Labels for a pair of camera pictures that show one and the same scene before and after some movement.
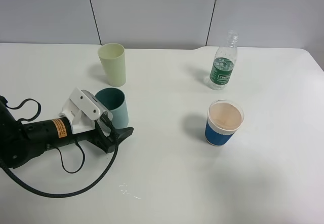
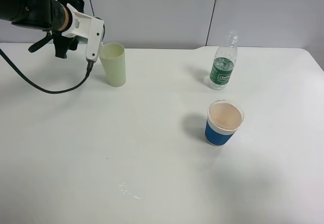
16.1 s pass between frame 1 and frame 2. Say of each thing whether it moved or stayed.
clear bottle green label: stayed
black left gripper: moved
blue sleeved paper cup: stayed
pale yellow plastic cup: stayed
